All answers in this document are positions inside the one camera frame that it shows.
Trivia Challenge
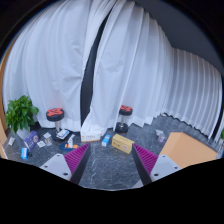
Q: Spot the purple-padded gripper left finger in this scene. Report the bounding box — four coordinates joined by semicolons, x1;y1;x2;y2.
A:
41;144;91;184

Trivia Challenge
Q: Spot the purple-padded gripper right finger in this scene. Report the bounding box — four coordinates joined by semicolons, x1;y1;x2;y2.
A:
131;144;181;185

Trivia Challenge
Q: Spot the orange blue item on floor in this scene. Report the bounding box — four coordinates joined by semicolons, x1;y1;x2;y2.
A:
61;143;80;151

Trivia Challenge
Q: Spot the white device on stool base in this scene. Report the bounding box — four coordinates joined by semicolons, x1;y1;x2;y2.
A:
56;129;69;139

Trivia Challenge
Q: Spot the clear plastic cup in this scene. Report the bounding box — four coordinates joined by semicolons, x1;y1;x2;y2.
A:
156;130;166;143

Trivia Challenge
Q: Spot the white box with red print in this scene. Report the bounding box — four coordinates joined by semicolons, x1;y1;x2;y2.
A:
81;130;101;142

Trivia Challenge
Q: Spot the orange wooden table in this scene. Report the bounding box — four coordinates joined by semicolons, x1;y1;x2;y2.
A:
160;132;217;168

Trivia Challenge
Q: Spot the yellow cardboard box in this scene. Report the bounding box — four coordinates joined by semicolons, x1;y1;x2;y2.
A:
112;134;133;154

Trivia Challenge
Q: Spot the small blue white box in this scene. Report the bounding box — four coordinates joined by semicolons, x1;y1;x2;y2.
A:
102;134;111;147

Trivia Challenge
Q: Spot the purple book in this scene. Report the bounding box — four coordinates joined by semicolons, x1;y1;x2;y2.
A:
24;131;39;150

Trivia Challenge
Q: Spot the blue box far left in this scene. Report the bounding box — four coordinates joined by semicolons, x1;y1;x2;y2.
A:
21;148;28;160

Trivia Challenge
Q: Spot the green potted plant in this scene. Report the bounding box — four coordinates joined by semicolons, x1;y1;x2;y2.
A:
5;95;39;139

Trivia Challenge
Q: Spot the white curtain right panel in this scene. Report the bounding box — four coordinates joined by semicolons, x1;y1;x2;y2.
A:
81;0;223;138

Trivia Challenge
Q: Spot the white curtain panel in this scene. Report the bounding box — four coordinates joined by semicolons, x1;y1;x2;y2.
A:
81;0;223;138
3;0;116;131

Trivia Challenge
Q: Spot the white curtain left panel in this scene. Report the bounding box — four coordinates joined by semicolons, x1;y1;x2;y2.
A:
3;0;116;131

